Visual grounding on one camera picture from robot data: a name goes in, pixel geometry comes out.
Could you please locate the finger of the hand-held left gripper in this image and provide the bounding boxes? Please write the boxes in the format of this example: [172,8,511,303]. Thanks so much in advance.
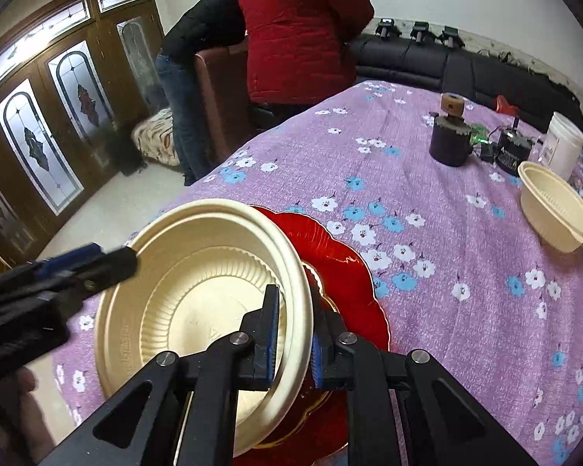
[29,243,139,298]

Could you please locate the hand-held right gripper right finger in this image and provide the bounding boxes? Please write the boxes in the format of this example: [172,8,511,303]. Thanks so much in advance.
[308,284,540,466]

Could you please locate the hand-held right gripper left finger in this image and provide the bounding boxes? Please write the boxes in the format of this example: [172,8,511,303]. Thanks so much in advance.
[39,284,283,466]

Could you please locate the red plate with gold print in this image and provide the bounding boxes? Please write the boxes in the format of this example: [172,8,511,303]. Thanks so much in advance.
[233,205,391,459]

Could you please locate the cream plastic bowl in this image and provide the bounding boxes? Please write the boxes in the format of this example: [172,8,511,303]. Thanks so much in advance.
[93,198,314,454]
[519,160,583,253]

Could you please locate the person's left hand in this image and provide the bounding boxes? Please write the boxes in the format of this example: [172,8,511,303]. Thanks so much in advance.
[10,366,47,435]

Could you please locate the floral patterned cushion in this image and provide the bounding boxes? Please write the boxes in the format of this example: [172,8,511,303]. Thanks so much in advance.
[131,107,180,167]

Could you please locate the purple floral tablecloth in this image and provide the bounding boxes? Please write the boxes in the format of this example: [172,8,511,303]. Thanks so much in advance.
[51,79,583,466]

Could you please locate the wooden glass panel doors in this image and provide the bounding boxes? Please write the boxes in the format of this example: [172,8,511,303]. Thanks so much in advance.
[0,0,171,277]

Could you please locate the brown chair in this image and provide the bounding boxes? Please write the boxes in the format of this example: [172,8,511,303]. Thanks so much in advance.
[194,41,260,163]

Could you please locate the black mug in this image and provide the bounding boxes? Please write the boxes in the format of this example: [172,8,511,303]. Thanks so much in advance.
[428,115,473,167]

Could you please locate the black electronic device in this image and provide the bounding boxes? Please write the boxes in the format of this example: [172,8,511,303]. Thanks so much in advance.
[481,116,535,176]

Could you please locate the round wooden block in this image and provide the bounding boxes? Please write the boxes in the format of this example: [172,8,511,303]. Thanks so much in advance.
[441,92,466,118]

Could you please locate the black sofa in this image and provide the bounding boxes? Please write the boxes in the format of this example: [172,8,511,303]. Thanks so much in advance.
[347,31,583,146]

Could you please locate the white plastic jar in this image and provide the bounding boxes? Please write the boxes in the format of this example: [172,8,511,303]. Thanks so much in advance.
[539,111,583,178]

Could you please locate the spare black gripper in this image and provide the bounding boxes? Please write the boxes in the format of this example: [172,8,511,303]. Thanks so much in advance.
[376,17,401,40]
[440,25,464,49]
[410,20,433,44]

